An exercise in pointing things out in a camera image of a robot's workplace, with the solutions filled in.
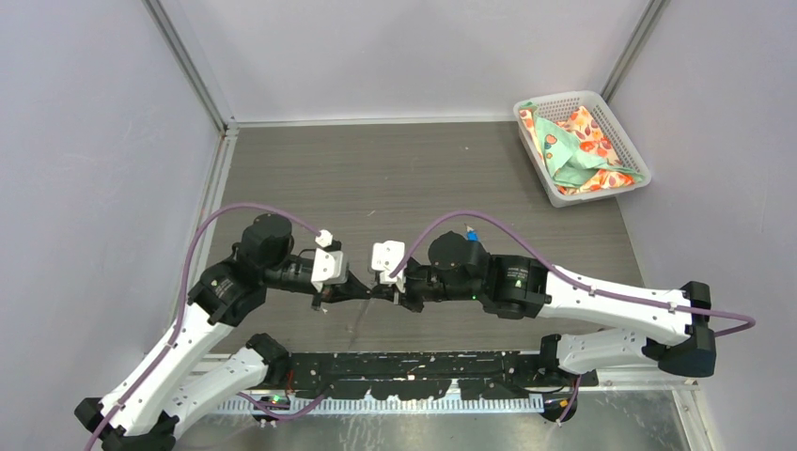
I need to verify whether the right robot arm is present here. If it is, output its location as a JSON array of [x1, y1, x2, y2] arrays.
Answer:
[[369, 232, 717, 386]]

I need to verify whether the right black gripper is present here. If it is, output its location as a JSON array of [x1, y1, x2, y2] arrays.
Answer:
[[370, 258, 482, 312]]

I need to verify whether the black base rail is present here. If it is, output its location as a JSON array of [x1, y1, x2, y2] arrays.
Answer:
[[257, 350, 575, 400]]

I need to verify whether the floral patterned cloth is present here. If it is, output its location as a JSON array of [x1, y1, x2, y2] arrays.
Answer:
[[519, 101, 644, 195]]

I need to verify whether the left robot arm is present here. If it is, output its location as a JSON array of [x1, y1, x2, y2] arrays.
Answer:
[[75, 210, 372, 450]]

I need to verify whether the white plastic basket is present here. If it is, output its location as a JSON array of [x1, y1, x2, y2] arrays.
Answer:
[[513, 90, 651, 208]]

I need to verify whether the purple cable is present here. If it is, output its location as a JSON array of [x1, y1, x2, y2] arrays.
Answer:
[[388, 210, 758, 338], [84, 202, 335, 451]]

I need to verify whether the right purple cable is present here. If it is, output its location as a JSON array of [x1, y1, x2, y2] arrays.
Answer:
[[388, 210, 758, 338]]

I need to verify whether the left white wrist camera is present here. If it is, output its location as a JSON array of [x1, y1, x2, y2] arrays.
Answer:
[[310, 248, 349, 292]]

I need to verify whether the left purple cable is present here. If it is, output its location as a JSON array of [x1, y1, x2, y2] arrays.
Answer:
[[84, 202, 335, 451]]

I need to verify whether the blue key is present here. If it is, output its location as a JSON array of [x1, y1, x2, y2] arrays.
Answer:
[[466, 226, 479, 241]]

